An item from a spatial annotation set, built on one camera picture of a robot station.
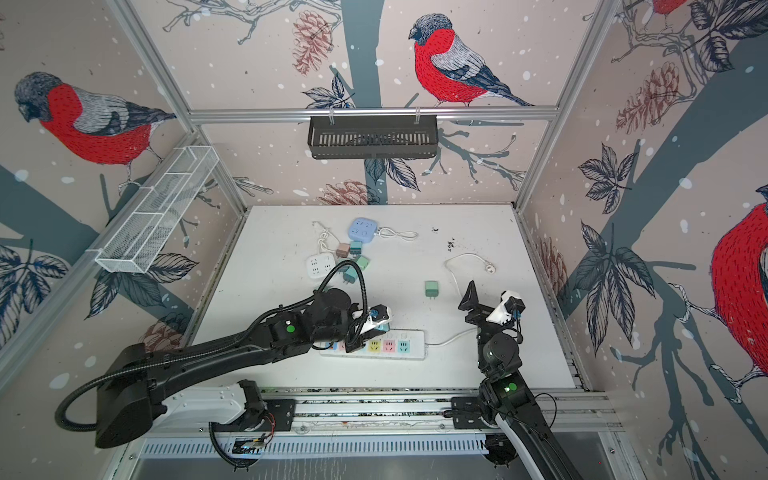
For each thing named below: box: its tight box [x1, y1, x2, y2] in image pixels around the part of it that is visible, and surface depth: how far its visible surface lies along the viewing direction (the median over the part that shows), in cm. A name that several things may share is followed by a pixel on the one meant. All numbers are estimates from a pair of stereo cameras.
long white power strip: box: [319, 329, 426, 360], surface depth 84 cm
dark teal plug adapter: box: [350, 240, 362, 255], surface depth 108 cm
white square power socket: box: [305, 252, 336, 279], surface depth 103 cm
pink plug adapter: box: [336, 243, 350, 258], surface depth 108 cm
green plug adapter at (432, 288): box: [425, 280, 439, 299], surface depth 98 cm
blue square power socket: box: [348, 217, 378, 243], surface depth 113 cm
